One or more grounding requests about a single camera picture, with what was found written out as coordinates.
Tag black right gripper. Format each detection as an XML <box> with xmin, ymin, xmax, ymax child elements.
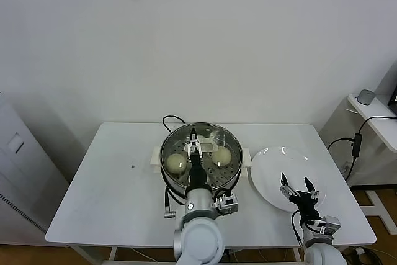
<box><xmin>280</xmin><ymin>171</ymin><xmax>320</xmax><ymax>221</ymax></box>

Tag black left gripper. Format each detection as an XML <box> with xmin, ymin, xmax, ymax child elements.
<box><xmin>187</xmin><ymin>128</ymin><xmax>208</xmax><ymax>189</ymax></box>

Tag glass pot lid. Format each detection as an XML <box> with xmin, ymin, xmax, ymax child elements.
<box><xmin>160</xmin><ymin>122</ymin><xmax>244</xmax><ymax>182</ymax></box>

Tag perforated steel steamer basket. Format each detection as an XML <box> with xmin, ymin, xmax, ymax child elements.
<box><xmin>160</xmin><ymin>123</ymin><xmax>244</xmax><ymax>205</ymax></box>

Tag white round plate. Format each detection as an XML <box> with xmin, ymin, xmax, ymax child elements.
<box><xmin>251</xmin><ymin>146</ymin><xmax>327</xmax><ymax>215</ymax></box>

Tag white floor stand base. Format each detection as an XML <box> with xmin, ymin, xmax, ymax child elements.
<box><xmin>361</xmin><ymin>190</ymin><xmax>397</xmax><ymax>236</ymax></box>

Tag power strip under table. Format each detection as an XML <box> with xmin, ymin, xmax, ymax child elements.
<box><xmin>223</xmin><ymin>248</ymin><xmax>244</xmax><ymax>259</ymax></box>

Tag white side desk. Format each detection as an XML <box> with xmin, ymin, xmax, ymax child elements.
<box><xmin>319</xmin><ymin>93</ymin><xmax>397</xmax><ymax>190</ymax></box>

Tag grey white cabinet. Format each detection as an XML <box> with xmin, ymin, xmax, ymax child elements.
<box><xmin>0</xmin><ymin>91</ymin><xmax>71</xmax><ymax>246</ymax></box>

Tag black cooker power cord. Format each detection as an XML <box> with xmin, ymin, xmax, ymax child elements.
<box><xmin>163</xmin><ymin>115</ymin><xmax>189</xmax><ymax>135</ymax></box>

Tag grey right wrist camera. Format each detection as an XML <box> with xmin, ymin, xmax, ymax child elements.
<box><xmin>316</xmin><ymin>215</ymin><xmax>342</xmax><ymax>236</ymax></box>

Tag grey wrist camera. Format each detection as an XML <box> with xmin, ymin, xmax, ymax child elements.
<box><xmin>316</xmin><ymin>215</ymin><xmax>342</xmax><ymax>236</ymax></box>
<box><xmin>215</xmin><ymin>192</ymin><xmax>239</xmax><ymax>215</ymax></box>

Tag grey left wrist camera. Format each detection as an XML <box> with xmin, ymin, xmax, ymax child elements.
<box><xmin>215</xmin><ymin>192</ymin><xmax>239</xmax><ymax>215</ymax></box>

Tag black adapter power cable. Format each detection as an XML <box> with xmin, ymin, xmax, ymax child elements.
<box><xmin>327</xmin><ymin>117</ymin><xmax>391</xmax><ymax>185</ymax></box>

